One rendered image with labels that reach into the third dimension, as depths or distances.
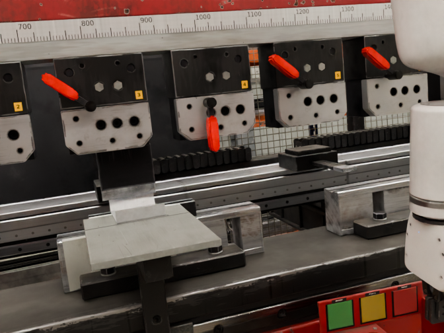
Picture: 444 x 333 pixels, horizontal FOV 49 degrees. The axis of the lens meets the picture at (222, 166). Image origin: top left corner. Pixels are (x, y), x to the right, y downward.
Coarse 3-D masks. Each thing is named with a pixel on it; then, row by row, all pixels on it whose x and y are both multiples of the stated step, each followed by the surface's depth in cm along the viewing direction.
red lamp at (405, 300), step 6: (408, 288) 86; (414, 288) 86; (396, 294) 85; (402, 294) 85; (408, 294) 86; (414, 294) 86; (396, 300) 85; (402, 300) 86; (408, 300) 86; (414, 300) 86; (396, 306) 85; (402, 306) 86; (408, 306) 86; (414, 306) 86; (396, 312) 86; (402, 312) 86; (408, 312) 86
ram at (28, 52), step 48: (0, 0) 78; (48, 0) 80; (96, 0) 83; (144, 0) 85; (192, 0) 88; (240, 0) 90; (288, 0) 93; (336, 0) 96; (384, 0) 100; (0, 48) 79; (48, 48) 81; (96, 48) 84; (144, 48) 86; (192, 48) 89
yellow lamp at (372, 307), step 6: (384, 294) 85; (366, 300) 84; (372, 300) 84; (378, 300) 84; (384, 300) 85; (366, 306) 84; (372, 306) 84; (378, 306) 85; (384, 306) 85; (366, 312) 84; (372, 312) 84; (378, 312) 85; (384, 312) 85; (366, 318) 84; (372, 318) 85; (378, 318) 85
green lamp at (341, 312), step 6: (330, 306) 82; (336, 306) 83; (342, 306) 83; (348, 306) 83; (330, 312) 83; (336, 312) 83; (342, 312) 83; (348, 312) 83; (330, 318) 83; (336, 318) 83; (342, 318) 83; (348, 318) 84; (330, 324) 83; (336, 324) 83; (342, 324) 83; (348, 324) 84
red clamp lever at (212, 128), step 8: (208, 104) 86; (208, 112) 88; (208, 120) 87; (216, 120) 88; (208, 128) 88; (216, 128) 88; (208, 136) 89; (216, 136) 88; (208, 144) 89; (216, 144) 88
